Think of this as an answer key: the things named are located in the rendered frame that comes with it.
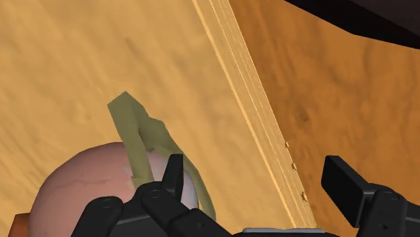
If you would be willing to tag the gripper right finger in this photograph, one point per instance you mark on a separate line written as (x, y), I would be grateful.
(377, 203)

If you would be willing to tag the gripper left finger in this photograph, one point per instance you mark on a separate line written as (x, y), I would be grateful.
(164, 205)

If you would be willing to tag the pink round vegetable green leaves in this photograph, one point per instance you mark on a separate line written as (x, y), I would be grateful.
(85, 183)

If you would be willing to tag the orange block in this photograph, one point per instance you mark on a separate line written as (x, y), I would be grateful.
(19, 227)

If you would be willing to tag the wooden table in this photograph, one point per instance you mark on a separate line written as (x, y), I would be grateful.
(82, 65)

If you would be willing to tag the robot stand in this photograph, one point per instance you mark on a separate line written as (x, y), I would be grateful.
(377, 18)

